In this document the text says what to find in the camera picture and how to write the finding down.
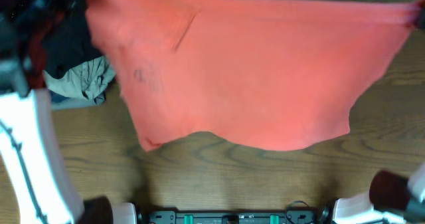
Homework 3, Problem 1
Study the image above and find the orange printed t-shirt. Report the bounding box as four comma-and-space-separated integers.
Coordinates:
86, 0, 421, 151

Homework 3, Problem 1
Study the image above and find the black folded garment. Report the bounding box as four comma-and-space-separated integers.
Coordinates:
42, 13, 102, 79

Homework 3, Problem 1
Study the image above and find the grey folded garment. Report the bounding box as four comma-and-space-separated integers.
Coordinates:
51, 93, 106, 110

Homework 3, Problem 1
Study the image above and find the navy blue folded garment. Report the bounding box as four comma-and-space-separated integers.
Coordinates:
49, 90, 69, 103

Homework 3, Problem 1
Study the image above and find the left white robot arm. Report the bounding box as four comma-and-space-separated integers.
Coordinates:
1, 0, 139, 223

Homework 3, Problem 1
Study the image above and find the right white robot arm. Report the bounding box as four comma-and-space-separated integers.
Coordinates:
319, 166, 424, 224

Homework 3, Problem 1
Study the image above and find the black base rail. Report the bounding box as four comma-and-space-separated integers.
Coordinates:
137, 201, 332, 224

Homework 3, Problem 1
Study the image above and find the khaki folded garment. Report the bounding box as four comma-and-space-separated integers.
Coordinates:
43, 56, 116, 100

